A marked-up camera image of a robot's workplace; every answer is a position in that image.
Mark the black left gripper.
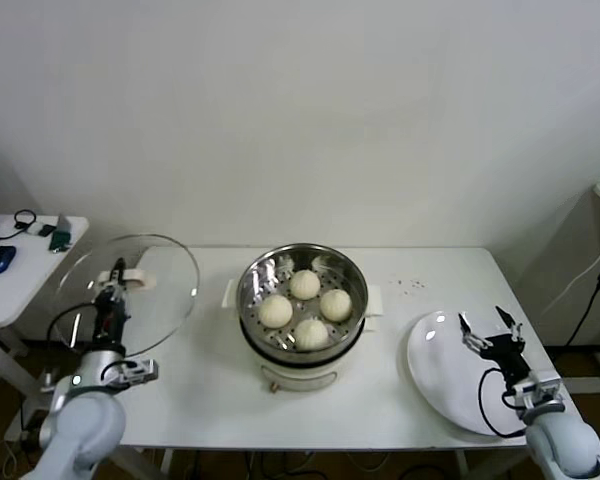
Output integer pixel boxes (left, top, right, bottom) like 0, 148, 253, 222
92, 257, 134, 351

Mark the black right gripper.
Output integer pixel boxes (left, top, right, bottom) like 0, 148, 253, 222
458, 306, 531, 386

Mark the glass lid with white handle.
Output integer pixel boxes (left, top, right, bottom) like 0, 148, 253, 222
56, 233, 202, 359

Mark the white steamed baozi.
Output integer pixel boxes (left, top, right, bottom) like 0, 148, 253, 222
258, 294, 294, 330
289, 268, 322, 301
293, 318, 330, 351
319, 288, 354, 323

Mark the steel steamer basket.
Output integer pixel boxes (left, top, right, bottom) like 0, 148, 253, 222
236, 243, 370, 357

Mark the white round plate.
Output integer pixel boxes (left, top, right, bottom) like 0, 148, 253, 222
406, 309, 546, 436

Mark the green flat object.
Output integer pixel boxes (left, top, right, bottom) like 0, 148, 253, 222
48, 213, 75, 254

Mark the white side table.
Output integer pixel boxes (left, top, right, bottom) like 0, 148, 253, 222
0, 214, 90, 441

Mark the white electric cooker base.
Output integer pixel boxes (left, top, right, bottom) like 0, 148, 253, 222
221, 277, 385, 394

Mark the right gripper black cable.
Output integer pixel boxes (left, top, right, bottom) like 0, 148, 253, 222
478, 367, 529, 440

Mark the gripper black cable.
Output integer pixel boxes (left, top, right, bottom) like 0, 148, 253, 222
478, 367, 529, 440
48, 303, 104, 357

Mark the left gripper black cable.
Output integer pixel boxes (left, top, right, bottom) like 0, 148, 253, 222
48, 303, 104, 357

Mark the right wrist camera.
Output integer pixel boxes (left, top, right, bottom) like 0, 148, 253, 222
512, 372, 566, 414

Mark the white wall cable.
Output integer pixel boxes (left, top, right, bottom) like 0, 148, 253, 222
539, 243, 600, 316

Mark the black power cable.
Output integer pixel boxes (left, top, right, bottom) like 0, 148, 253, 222
564, 257, 600, 346

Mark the white stand frame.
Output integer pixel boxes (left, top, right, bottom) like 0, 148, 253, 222
562, 349, 600, 396

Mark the black looped cable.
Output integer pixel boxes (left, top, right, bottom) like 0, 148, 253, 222
0, 209, 39, 244

